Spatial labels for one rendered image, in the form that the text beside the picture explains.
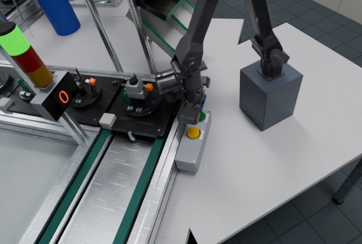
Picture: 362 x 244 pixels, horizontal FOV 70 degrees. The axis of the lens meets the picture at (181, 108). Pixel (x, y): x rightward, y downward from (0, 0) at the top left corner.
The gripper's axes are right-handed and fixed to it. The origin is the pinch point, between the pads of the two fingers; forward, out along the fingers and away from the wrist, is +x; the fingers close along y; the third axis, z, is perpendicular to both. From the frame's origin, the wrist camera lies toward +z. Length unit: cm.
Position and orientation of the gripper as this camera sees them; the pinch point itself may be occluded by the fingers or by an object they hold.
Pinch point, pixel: (196, 108)
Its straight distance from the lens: 86.1
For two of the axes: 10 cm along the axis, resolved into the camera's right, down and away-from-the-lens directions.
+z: -9.5, -1.3, 2.9
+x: 1.5, 6.4, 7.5
